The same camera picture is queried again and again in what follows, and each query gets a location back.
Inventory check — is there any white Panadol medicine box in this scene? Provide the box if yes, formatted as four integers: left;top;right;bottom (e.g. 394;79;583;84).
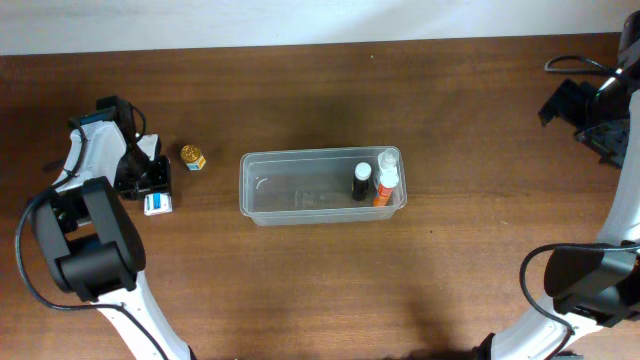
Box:
143;192;173;216

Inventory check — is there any small gold-lidded balm jar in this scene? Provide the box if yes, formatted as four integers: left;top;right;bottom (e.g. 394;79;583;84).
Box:
180;144;206;171

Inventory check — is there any orange tube with white cap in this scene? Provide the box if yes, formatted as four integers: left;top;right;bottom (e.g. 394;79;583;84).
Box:
373;171;399;207

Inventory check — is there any white plastic bottle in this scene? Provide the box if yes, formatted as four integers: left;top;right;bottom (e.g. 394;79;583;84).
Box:
373;148;399;188

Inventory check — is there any dark syrup bottle white cap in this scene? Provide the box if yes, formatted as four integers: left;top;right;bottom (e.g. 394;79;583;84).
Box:
352;162;372;201

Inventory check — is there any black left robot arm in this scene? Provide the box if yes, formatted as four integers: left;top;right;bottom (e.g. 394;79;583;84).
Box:
15;95;194;359

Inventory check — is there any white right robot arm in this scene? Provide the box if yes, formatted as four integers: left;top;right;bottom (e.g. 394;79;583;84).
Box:
468;12;639;359

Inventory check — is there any clear plastic container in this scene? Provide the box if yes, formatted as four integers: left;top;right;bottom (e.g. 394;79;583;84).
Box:
239;146;408;226

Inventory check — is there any black right camera cable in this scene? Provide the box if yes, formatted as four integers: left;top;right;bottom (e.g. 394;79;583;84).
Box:
518;54;640;360

